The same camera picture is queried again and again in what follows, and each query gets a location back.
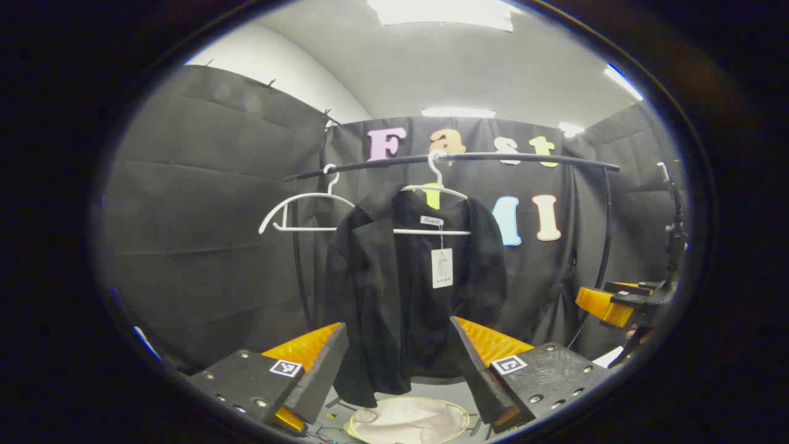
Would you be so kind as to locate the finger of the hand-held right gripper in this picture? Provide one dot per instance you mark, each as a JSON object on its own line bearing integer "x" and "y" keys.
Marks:
{"x": 629, "y": 300}
{"x": 629, "y": 286}

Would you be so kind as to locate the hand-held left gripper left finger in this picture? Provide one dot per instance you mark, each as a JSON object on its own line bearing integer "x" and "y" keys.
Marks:
{"x": 323, "y": 370}

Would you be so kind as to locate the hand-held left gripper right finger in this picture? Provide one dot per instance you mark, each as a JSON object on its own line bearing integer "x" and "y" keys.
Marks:
{"x": 478, "y": 376}

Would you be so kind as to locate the white laundry hamper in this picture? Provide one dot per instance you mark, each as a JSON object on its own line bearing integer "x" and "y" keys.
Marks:
{"x": 407, "y": 422}

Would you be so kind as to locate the black knit jacket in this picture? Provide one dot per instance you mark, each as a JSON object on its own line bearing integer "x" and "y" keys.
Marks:
{"x": 382, "y": 296}

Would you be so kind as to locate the white clothes hanger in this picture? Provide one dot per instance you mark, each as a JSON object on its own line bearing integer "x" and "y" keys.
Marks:
{"x": 296, "y": 197}
{"x": 436, "y": 169}

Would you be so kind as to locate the black clothes rack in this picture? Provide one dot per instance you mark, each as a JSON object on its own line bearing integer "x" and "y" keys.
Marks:
{"x": 382, "y": 161}

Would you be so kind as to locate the ceiling light strip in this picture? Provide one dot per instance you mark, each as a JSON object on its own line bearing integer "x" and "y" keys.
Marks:
{"x": 459, "y": 113}
{"x": 570, "y": 129}
{"x": 624, "y": 82}

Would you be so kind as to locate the black backdrop cloth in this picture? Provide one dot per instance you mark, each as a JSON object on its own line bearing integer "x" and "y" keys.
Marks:
{"x": 203, "y": 185}

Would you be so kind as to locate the large ceiling light panel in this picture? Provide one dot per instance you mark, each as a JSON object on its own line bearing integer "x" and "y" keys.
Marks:
{"x": 444, "y": 12}

